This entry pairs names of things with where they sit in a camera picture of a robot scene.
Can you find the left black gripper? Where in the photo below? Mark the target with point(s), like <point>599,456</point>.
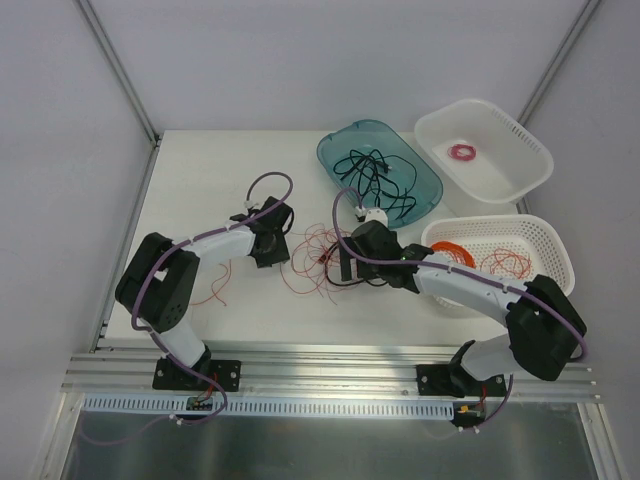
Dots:
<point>279,220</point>

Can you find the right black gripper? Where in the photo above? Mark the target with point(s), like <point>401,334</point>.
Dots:
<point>351,263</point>

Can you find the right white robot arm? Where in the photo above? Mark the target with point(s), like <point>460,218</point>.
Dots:
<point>544,332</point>

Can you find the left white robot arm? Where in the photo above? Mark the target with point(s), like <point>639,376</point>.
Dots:
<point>157,286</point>

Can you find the teal transparent plastic tray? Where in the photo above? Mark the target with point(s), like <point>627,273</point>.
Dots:
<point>384,169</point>

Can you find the white perforated plastic basket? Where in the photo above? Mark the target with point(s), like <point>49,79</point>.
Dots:
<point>517,246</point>

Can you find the white solid plastic basket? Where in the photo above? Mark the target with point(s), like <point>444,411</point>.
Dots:
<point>484,157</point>

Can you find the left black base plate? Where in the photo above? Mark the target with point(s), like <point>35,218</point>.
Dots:
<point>170,377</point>

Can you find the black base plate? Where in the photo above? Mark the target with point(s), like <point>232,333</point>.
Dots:
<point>170,377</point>
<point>440,380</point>

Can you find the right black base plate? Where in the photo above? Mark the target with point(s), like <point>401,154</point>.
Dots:
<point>440,380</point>

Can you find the aluminium mounting rail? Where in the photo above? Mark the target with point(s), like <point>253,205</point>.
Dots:
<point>267,369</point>

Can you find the white slotted cable duct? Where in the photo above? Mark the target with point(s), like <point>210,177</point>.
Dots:
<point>265,406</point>

